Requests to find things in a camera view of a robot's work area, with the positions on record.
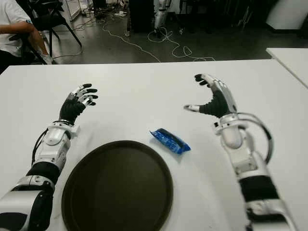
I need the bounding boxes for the silver humanoid robot leg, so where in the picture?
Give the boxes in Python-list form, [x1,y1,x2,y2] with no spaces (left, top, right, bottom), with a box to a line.
[154,0,171,34]

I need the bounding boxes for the blue Oreo cookie pack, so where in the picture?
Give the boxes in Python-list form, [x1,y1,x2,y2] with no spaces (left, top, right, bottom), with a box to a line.
[148,128,192,156]

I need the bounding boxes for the black folding chair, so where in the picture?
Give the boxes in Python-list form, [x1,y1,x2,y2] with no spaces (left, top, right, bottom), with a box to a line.
[24,0,82,64]

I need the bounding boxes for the black cabinet on casters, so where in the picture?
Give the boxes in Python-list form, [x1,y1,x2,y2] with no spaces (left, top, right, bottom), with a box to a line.
[124,0,154,37]

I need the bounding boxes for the black cables of right arm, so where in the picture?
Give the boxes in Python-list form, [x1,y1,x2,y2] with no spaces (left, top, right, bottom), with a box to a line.
[237,112,275,162]

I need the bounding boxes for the black cables of left arm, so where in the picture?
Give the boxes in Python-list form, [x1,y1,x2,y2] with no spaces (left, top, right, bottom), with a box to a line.
[32,128,49,167]

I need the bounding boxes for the left robot hand black silver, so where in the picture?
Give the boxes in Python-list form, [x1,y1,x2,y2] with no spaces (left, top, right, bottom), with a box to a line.
[59,83,99,126]

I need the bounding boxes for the black cables of arm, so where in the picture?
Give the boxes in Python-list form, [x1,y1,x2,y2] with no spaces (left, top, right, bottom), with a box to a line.
[32,128,49,167]
[237,112,275,162]

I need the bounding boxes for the white framed panel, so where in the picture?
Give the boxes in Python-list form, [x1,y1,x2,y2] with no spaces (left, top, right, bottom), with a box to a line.
[69,0,84,21]

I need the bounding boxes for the white cable on floor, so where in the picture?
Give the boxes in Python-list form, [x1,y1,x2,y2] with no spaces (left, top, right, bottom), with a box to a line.
[100,19,216,63]

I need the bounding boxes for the white curved panel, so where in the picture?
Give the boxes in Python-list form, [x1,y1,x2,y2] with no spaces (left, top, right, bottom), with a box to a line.
[266,0,308,31]

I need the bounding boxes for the seated person white shirt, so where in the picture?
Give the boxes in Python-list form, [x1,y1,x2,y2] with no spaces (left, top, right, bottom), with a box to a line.
[0,0,53,74]

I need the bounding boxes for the dark brown round tray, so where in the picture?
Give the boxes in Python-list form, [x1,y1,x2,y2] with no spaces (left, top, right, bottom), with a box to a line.
[61,140,174,231]

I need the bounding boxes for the white side table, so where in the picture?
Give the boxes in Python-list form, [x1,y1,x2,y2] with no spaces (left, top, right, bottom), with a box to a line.
[266,47,308,89]

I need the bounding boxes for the right robot hand black silver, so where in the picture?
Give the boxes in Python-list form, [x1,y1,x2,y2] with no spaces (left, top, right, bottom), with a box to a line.
[184,74,238,119]

